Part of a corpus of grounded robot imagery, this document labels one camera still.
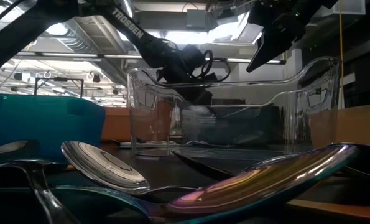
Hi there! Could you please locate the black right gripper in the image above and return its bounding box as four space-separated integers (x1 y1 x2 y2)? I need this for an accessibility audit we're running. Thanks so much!
245 0 340 73

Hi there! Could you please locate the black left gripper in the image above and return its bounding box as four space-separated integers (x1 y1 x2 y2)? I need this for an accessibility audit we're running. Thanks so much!
149 38 219 106

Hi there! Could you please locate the clear plastic bin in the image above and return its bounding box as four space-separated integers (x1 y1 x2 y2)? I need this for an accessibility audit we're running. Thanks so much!
126 55 342 157

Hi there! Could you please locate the black monitor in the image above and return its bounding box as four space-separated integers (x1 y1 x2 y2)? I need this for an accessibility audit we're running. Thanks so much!
221 98 246 106

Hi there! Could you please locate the pile of assorted spoons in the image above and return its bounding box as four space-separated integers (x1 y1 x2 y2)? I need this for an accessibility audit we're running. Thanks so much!
0 141 370 224

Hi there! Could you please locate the grey ceiling box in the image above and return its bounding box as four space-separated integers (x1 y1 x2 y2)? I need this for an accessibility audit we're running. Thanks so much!
185 8 210 32

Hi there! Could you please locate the large orange plastic bin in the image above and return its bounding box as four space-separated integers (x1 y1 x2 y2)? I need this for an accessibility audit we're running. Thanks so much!
100 106 173 143

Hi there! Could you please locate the white ceiling unit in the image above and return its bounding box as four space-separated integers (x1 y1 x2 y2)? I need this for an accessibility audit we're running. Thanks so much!
330 0 366 19

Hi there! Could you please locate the small orange tray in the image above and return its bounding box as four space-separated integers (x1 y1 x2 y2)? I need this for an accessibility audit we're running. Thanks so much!
307 104 370 151

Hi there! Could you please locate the long ceiling light bar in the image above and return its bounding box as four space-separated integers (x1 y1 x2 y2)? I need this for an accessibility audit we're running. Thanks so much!
15 50 287 65

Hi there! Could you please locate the black metal rack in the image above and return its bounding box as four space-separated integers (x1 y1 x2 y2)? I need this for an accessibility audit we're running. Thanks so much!
33 77 85 100

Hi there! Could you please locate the small blue tray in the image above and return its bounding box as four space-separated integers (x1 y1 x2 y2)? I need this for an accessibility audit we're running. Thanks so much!
0 93 107 164

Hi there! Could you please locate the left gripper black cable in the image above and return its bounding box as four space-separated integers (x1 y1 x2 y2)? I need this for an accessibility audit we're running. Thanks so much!
200 49 232 83

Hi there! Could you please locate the silver spoon orange handle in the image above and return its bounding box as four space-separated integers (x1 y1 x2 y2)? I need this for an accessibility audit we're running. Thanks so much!
61 141 370 222
242 154 300 175

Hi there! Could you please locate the silver ventilation duct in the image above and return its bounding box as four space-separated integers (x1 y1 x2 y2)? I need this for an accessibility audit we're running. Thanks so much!
44 0 132 86

